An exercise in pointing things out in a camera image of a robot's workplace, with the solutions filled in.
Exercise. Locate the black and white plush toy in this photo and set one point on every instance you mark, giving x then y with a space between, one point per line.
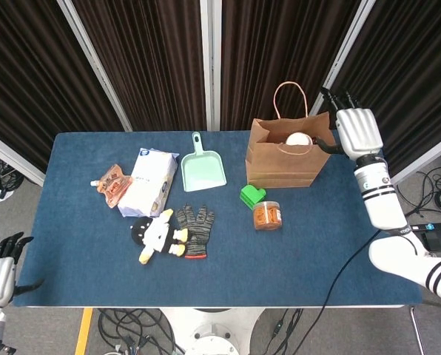
155 234

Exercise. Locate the blue felt table cover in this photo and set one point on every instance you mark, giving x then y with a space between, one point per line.
242 266

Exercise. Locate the white metal table frame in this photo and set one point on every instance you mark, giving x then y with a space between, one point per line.
205 307

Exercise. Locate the white tissue pack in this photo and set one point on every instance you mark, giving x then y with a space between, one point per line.
150 181

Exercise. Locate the yellow floor tape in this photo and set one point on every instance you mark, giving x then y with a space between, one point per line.
83 331

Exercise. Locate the dark brown pleated curtain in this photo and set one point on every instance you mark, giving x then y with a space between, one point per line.
272 44
150 55
28 74
420 74

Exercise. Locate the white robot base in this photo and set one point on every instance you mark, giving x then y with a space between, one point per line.
213 333

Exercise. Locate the mint green dustpan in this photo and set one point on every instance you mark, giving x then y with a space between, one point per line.
202 174

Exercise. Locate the green plastic grid block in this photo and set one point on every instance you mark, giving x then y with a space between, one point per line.
248 196

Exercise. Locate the grey striped knit glove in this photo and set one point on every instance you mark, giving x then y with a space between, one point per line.
196 229

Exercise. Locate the white metal partition post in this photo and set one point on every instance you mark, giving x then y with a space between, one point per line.
424 159
210 55
94 66
346 44
13 157

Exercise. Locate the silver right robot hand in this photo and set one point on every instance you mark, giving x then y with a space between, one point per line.
357 129

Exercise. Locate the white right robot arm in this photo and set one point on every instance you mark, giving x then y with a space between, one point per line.
383 199

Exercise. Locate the clear jar of rubber bands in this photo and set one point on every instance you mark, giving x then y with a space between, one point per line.
266 216

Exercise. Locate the brown paper shopping bag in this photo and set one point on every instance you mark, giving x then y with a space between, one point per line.
279 166

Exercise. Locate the white floral paper cup stack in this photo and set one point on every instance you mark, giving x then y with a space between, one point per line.
298 138

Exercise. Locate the orange spout pouch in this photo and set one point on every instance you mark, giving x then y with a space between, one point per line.
113 185

